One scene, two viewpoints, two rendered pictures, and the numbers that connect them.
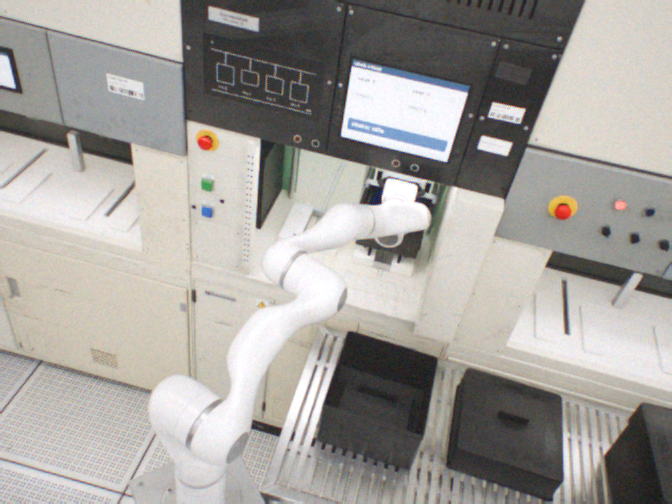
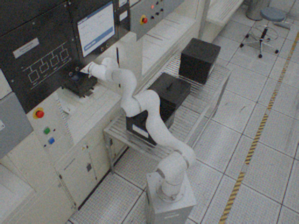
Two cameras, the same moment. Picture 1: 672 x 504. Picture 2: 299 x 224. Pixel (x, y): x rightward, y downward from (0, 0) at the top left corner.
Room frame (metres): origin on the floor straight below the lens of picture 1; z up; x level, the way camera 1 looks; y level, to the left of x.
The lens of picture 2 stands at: (0.65, 0.92, 2.34)
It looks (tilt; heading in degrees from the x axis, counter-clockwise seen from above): 50 degrees down; 292
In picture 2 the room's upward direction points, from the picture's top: 4 degrees clockwise
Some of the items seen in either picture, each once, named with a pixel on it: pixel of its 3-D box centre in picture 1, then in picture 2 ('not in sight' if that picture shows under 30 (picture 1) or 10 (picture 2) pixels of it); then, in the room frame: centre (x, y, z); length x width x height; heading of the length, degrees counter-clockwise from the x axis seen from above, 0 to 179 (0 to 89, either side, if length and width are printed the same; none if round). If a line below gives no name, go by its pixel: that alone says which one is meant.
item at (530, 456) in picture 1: (508, 426); (169, 90); (1.08, -0.57, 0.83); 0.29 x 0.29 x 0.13; 82
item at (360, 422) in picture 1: (377, 397); (150, 119); (1.08, -0.19, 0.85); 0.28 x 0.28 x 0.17; 81
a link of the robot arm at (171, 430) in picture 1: (190, 427); (171, 170); (0.76, 0.25, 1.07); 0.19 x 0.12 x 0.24; 62
